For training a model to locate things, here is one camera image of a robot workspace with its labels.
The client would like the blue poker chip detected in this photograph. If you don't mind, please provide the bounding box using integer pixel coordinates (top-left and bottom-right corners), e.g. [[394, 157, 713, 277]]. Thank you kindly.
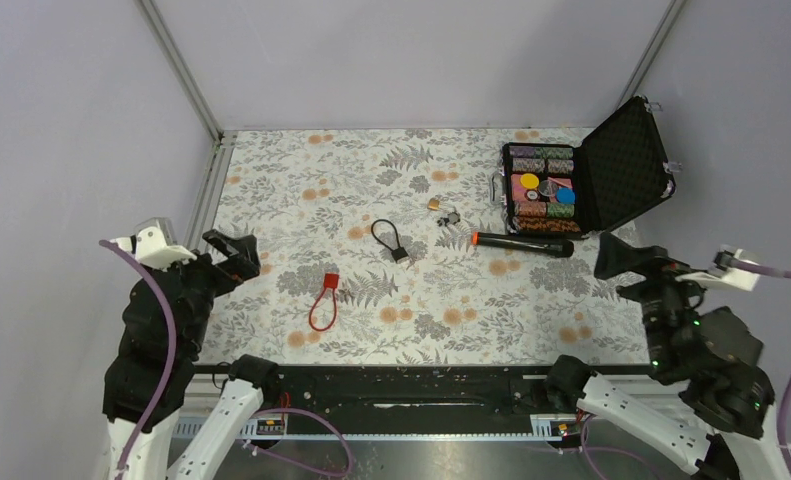
[[555, 188, 576, 205]]

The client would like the yellow poker chip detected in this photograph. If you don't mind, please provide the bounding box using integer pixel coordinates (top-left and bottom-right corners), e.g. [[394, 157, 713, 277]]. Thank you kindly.
[[519, 173, 541, 190]]

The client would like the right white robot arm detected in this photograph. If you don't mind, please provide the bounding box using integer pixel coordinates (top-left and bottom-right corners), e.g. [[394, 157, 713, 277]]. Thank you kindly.
[[544, 233, 791, 479]]

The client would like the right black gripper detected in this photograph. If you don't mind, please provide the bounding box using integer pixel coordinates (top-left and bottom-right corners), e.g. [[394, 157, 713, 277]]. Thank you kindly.
[[590, 227, 720, 373]]

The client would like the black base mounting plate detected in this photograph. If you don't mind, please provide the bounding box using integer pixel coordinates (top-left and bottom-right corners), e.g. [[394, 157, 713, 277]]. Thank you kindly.
[[192, 362, 661, 437]]

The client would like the red padlock with keys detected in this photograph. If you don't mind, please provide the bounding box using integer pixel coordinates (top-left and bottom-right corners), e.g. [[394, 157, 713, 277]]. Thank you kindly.
[[307, 272, 340, 333]]

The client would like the black poker chip case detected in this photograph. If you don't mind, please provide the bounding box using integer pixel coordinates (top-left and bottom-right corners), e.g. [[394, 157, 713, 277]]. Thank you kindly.
[[491, 96, 676, 240]]

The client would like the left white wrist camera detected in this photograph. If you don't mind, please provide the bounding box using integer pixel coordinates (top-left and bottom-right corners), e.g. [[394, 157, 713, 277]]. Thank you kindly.
[[129, 217, 196, 270]]

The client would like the black cable lock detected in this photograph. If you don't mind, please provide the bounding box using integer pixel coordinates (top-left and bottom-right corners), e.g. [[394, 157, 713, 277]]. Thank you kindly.
[[370, 219, 411, 264]]

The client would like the floral tablecloth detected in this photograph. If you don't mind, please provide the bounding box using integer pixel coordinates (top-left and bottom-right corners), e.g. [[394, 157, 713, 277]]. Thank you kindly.
[[200, 128, 648, 365]]

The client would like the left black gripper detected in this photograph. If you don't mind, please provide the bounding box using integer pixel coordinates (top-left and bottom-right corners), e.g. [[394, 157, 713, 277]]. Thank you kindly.
[[143, 227, 261, 352]]

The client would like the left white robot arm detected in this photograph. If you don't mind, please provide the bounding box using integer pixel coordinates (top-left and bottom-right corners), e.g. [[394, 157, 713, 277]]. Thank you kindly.
[[99, 227, 282, 479]]

